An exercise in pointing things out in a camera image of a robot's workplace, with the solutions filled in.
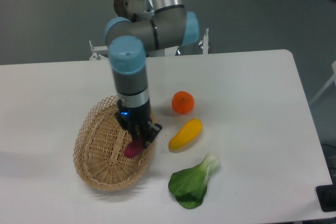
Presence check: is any yellow mango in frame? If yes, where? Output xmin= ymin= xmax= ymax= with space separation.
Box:
xmin=168 ymin=118 xmax=203 ymax=152

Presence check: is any black device at table edge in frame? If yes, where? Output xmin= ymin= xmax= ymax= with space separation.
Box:
xmin=316 ymin=185 xmax=335 ymax=212

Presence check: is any white frame at right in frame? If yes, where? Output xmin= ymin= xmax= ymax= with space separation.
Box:
xmin=308 ymin=61 xmax=335 ymax=107

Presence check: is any purple sweet potato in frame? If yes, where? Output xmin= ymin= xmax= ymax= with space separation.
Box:
xmin=124 ymin=139 xmax=144 ymax=158

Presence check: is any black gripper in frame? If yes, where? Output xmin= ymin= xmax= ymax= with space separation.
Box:
xmin=115 ymin=99 xmax=162 ymax=148

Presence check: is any oval wicker basket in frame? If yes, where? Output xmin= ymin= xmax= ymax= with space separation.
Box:
xmin=73 ymin=96 xmax=155 ymax=191

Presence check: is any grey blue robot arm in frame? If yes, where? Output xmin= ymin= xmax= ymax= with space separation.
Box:
xmin=104 ymin=0 xmax=200 ymax=148

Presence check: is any orange tangerine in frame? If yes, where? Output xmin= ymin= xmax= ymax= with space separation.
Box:
xmin=171 ymin=91 xmax=195 ymax=114

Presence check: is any green bok choy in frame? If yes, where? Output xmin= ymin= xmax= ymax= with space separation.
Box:
xmin=168 ymin=152 xmax=221 ymax=210

